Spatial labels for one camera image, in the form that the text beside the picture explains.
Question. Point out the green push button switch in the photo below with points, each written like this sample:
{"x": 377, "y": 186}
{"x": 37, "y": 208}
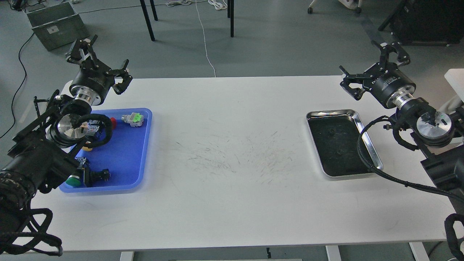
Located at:
{"x": 85, "y": 176}

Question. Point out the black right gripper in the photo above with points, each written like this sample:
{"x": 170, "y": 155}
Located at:
{"x": 389, "y": 85}

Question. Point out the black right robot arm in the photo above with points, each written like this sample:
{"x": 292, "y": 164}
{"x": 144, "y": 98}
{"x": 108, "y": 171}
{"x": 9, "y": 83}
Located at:
{"x": 415, "y": 125}

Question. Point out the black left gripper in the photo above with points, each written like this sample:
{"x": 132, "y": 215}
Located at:
{"x": 92, "y": 74}

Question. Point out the blue plastic tray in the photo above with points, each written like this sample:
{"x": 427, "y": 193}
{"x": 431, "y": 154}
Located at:
{"x": 124, "y": 155}

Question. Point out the black table leg right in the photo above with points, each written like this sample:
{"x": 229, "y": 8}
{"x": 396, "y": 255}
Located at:
{"x": 230, "y": 15}

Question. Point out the steel tray with black mat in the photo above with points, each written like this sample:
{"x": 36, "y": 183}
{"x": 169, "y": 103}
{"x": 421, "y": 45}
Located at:
{"x": 338, "y": 155}

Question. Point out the black small table leg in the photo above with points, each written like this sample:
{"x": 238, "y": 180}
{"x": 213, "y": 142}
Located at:
{"x": 153, "y": 8}

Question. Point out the black table leg left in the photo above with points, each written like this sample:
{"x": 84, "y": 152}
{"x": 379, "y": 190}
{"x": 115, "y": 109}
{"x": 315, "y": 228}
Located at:
{"x": 147, "y": 20}

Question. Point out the green grey connector part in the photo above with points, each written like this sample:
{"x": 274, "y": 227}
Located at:
{"x": 134, "y": 119}

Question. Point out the grey plastic crate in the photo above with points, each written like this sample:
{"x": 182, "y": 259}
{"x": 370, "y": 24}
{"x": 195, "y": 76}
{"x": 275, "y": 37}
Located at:
{"x": 57, "y": 25}

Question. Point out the red push button switch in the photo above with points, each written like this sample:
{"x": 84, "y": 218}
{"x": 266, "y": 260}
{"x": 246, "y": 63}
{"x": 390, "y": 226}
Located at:
{"x": 113, "y": 123}

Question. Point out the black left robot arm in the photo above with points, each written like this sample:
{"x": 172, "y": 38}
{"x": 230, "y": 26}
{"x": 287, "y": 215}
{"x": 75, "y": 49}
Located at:
{"x": 45, "y": 152}

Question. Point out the black equipment case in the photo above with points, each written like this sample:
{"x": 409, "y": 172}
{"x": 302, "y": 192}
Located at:
{"x": 426, "y": 22}

